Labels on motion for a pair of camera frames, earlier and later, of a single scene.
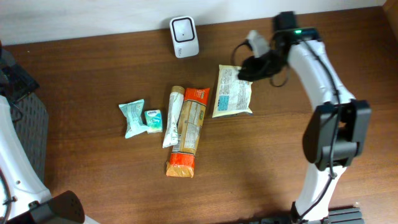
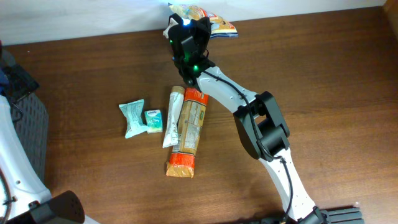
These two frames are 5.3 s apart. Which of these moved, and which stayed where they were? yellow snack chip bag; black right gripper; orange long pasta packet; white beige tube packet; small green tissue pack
Moved: black right gripper; yellow snack chip bag
Stayed: small green tissue pack; white beige tube packet; orange long pasta packet
